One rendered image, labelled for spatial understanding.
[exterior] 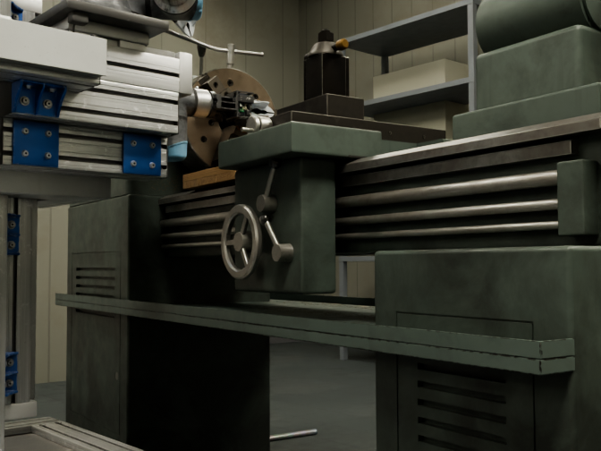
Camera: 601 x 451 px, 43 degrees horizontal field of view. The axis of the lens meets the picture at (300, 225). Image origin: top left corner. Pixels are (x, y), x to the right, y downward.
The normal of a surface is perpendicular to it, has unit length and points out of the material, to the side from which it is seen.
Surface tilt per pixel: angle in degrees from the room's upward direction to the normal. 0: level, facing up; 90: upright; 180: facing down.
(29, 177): 90
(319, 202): 90
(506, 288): 90
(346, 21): 90
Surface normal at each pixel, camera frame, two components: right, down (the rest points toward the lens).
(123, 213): -0.84, -0.03
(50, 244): 0.65, -0.04
